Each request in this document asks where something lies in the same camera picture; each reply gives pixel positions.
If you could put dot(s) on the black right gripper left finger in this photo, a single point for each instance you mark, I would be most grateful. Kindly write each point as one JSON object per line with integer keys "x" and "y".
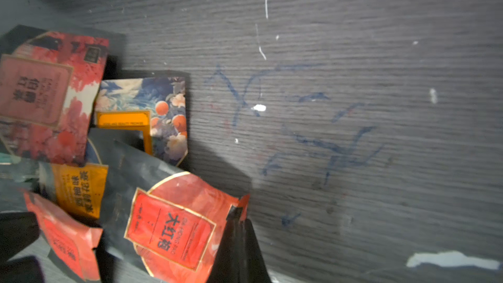
{"x": 18, "y": 231}

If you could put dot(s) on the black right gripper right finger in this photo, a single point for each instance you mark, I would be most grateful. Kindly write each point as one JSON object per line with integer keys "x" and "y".
{"x": 239, "y": 258}

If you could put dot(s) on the red circle label tea bag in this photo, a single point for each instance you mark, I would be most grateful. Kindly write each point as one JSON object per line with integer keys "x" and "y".
{"x": 164, "y": 220}

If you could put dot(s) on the orange label blue tea bag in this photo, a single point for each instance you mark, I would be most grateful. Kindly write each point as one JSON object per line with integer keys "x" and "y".
{"x": 154, "y": 106}

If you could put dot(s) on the shiny red foil tea bag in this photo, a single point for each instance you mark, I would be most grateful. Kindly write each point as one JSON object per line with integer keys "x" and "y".
{"x": 73, "y": 244}

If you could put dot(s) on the pink label red tea bag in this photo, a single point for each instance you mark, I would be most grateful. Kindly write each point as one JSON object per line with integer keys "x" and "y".
{"x": 49, "y": 81}

